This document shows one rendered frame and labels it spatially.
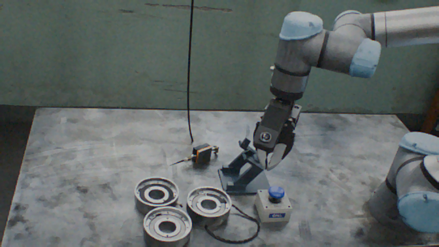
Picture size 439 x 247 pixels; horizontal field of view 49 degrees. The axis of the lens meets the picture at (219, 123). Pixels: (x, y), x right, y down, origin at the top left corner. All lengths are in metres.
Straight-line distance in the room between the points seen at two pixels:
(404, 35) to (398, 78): 2.19
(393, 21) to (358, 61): 0.15
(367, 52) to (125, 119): 0.79
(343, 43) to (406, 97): 2.43
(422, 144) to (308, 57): 0.39
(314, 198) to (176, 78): 1.64
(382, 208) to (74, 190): 0.76
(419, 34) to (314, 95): 2.03
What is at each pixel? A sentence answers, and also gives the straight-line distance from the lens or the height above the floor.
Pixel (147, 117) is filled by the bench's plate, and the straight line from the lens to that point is 1.49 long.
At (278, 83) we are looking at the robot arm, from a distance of 0.99.
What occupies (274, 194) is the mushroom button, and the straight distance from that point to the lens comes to 1.16.
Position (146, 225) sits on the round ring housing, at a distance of 1.09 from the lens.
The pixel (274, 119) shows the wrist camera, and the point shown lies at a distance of 0.99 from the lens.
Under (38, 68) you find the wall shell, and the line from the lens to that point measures 2.77.
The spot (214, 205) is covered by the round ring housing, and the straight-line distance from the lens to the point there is 1.18.
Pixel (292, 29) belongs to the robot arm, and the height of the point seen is 1.28.
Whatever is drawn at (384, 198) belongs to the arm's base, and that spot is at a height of 0.86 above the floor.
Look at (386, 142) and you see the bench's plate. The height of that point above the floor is 0.80.
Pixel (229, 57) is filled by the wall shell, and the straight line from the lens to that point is 2.77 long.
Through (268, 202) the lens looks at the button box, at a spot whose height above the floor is 0.85.
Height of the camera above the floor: 1.60
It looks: 32 degrees down
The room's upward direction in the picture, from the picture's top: 9 degrees clockwise
